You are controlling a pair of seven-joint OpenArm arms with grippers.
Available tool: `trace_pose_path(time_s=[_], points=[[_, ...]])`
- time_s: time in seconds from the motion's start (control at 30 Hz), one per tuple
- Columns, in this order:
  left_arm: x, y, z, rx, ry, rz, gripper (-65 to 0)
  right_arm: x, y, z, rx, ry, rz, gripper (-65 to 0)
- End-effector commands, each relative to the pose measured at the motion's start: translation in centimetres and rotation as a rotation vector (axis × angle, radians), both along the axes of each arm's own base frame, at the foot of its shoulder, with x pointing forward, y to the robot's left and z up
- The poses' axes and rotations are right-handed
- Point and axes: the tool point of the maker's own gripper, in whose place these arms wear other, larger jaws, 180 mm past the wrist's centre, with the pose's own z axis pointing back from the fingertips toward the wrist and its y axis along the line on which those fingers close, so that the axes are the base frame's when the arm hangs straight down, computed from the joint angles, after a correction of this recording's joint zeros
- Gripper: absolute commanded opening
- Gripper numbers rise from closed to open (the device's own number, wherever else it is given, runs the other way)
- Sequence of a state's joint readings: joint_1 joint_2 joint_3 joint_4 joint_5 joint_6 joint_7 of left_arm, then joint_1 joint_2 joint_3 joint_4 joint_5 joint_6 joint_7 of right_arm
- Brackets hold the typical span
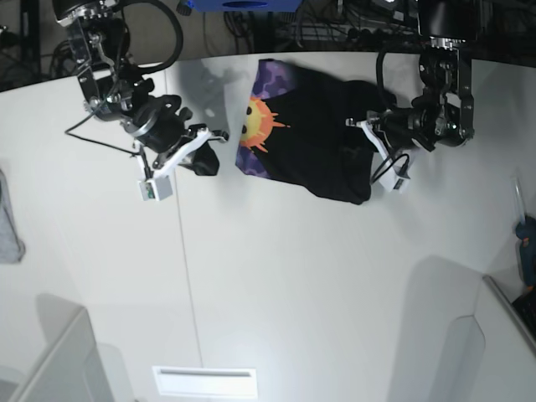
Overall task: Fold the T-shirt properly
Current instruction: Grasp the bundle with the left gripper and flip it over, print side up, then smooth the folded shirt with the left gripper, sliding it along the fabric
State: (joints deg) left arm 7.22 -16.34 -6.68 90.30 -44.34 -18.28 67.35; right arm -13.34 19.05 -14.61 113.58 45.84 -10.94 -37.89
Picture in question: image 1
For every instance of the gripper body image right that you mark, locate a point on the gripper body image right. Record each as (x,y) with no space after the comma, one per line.
(406,128)

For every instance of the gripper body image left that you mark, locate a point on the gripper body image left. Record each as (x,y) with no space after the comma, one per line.
(159,123)

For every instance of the black T-shirt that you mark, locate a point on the black T-shirt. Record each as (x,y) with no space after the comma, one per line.
(296,131)

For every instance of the power strip with plugs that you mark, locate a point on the power strip with plugs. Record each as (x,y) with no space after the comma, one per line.
(367,38)

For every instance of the blue glue gun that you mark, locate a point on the blue glue gun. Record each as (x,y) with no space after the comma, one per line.
(525,232)

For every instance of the blue plastic box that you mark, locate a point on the blue plastic box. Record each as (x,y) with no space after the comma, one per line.
(206,6)

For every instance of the black keyboard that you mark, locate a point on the black keyboard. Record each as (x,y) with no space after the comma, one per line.
(525,306)

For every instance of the grey cloth at left edge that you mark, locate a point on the grey cloth at left edge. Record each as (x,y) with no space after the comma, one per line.
(12,247)

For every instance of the grey partition panel right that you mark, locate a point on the grey partition panel right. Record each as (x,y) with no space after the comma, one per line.
(515,319)

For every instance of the grey partition panel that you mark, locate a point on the grey partition panel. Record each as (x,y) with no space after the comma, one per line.
(69,369)
(515,319)

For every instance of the white label plate with slot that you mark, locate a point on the white label plate with slot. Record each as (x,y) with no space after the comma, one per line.
(235,383)

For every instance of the grey partition panel left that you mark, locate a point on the grey partition panel left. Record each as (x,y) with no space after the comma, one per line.
(69,369)

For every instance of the white camera box left gripper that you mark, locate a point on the white camera box left gripper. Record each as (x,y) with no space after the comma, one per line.
(396,178)

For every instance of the white camera box gripper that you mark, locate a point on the white camera box gripper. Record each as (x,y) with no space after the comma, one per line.
(396,178)
(155,188)

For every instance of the white camera box right gripper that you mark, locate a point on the white camera box right gripper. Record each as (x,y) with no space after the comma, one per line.
(155,188)

